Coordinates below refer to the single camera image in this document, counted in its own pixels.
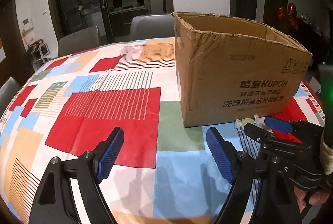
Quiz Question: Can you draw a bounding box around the cluttered shelf rack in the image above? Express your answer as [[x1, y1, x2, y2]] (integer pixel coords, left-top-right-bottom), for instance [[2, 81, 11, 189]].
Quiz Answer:
[[26, 38, 52, 72]]

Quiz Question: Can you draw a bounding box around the grey chair behind table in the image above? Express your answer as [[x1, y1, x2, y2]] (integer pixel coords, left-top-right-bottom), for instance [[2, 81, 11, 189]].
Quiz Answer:
[[129, 14, 174, 41]]

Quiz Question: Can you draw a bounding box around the red foil balloon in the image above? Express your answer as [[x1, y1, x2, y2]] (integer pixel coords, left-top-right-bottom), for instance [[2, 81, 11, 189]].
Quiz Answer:
[[278, 3, 299, 29]]

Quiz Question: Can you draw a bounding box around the brown cardboard box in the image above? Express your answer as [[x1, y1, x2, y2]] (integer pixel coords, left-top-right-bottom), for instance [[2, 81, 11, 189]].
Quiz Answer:
[[173, 12, 312, 128]]

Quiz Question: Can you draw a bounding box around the person's right hand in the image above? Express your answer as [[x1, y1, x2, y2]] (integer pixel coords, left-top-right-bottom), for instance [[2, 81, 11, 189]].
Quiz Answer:
[[293, 187, 331, 213]]

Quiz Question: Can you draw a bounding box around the pale yellow candy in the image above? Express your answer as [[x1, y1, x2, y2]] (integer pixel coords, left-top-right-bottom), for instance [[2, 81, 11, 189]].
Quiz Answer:
[[234, 115, 265, 130]]

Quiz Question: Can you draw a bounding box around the colourful patchwork tablecloth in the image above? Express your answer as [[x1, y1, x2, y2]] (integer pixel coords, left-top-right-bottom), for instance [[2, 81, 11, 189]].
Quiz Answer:
[[1, 38, 325, 223]]

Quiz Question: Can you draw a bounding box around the grey chair on left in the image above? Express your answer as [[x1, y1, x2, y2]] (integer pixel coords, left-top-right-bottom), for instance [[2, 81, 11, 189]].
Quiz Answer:
[[58, 26, 101, 57]]

